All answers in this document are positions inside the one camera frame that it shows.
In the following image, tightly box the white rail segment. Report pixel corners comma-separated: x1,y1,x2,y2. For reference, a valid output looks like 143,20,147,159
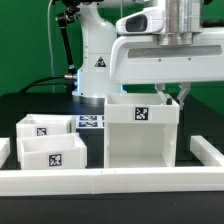
190,136,224,167
0,138,10,168

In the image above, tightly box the white front rail fence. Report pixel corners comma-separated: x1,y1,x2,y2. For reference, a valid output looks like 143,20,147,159
0,167,224,196

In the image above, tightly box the black camera stand pole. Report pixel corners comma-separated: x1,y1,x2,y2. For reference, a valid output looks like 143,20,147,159
56,11,77,94

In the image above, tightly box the white right rail segment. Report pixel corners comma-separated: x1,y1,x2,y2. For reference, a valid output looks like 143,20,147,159
190,136,224,167

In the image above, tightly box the white hanging cable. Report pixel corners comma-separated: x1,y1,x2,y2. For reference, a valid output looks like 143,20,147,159
47,0,56,94

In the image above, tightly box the white left rail segment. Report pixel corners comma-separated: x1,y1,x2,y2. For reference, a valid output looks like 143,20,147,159
0,138,10,168

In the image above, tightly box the white drawer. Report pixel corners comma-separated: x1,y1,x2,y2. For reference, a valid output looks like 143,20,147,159
17,133,87,170
16,114,76,138

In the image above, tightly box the marker tag sheet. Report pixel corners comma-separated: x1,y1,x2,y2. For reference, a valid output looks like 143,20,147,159
76,115,104,129

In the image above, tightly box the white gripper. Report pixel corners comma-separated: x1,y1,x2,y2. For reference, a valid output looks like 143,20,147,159
110,6,224,109

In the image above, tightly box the white drawer cabinet box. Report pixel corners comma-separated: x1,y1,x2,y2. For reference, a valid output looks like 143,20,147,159
104,93,179,168

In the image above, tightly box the black cable bundle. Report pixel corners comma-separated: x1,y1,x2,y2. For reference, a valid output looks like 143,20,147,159
18,75,78,94

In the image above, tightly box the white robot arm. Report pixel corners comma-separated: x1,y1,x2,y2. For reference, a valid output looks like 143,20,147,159
56,0,224,102

